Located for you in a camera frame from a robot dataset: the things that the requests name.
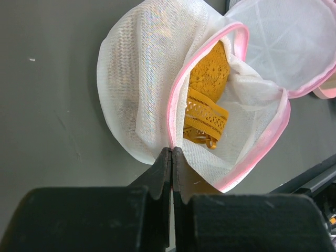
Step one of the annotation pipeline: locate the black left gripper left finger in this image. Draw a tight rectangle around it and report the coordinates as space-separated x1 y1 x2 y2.
6 148 172 251

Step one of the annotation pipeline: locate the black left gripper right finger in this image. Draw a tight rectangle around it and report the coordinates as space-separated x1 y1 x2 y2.
172 148 335 251

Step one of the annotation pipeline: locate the mustard yellow lace bra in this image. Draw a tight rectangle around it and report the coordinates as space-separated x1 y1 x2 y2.
183 41 230 150

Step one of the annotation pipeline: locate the pink-zippered round laundry bag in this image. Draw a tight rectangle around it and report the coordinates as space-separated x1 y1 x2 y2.
97 1 335 192

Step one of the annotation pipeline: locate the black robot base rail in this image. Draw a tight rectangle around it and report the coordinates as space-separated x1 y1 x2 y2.
271 155 335 243

